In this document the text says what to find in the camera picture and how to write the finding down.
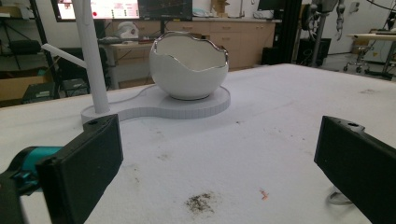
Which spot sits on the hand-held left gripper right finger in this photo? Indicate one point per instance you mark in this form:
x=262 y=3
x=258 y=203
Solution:
x=358 y=165

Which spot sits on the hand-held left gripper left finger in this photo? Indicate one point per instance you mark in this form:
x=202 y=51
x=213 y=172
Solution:
x=82 y=168

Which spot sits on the brown cardboard box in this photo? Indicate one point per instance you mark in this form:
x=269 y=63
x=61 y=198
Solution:
x=18 y=87

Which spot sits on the metal stool on wheels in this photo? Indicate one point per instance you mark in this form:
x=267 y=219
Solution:
x=361 y=59

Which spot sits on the white tree-shaped stand with base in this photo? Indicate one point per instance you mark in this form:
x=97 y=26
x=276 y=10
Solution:
x=174 y=107

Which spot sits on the black box on floor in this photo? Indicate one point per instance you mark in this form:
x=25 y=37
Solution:
x=323 y=51

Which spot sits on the light wooden desk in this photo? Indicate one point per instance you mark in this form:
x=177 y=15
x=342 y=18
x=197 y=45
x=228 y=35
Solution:
x=127 y=53

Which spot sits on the black metal shelf rack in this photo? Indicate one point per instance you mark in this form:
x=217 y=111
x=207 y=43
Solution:
x=40 y=46

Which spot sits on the light wooden side table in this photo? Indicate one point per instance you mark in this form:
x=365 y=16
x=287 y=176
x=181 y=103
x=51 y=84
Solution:
x=378 y=37

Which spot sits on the dark keyboard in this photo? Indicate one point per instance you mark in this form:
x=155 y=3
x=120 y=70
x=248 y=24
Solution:
x=110 y=40

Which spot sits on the white eggshell bowl silver rim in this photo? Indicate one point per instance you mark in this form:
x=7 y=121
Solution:
x=186 y=77

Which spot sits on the white rounded helmet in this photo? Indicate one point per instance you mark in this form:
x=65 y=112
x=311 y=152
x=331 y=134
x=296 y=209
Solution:
x=127 y=30

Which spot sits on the grey robot on stand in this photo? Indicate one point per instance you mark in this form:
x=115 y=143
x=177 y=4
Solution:
x=320 y=12

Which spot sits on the monitor with bright screen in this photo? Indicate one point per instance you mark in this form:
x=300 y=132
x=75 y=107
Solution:
x=106 y=9

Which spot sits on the wooden cabinet with drawers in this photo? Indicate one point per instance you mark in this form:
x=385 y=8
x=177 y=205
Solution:
x=246 y=40

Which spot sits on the monitor with dark screen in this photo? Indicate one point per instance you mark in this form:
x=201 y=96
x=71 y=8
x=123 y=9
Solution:
x=165 y=9

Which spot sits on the black metal post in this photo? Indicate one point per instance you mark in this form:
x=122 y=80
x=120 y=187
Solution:
x=288 y=31

